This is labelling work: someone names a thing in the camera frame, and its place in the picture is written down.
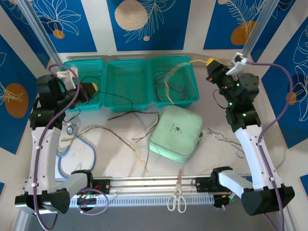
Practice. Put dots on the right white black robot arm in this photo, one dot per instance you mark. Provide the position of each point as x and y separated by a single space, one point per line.
250 149

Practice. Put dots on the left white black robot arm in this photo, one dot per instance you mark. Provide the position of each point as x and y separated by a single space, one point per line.
44 156

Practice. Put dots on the teal perforated plastic basket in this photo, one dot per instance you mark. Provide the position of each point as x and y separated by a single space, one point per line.
192 96
127 79
91 69

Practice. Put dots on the blue stethoscope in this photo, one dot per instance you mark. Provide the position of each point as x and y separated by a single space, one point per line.
92 146

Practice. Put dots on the metal forceps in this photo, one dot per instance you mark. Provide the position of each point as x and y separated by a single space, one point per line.
223 139

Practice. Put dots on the mint green zip pouch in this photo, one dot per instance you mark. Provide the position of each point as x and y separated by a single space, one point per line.
178 134

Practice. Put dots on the aluminium frame post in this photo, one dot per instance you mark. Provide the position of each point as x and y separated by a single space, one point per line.
42 36
257 36

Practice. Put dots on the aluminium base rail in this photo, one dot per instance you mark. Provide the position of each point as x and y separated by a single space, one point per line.
149 184

